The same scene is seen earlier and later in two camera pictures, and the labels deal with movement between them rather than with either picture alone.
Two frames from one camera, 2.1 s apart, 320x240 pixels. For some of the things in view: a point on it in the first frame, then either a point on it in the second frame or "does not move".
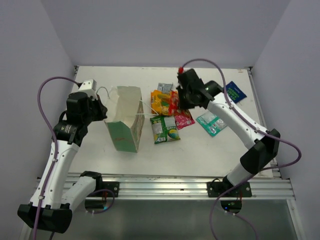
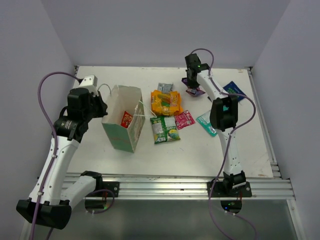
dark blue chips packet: x=234 y=92 does not move
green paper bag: x=125 y=117 does not move
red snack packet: x=173 y=108 to x=126 y=119
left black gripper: x=102 y=108 does not move
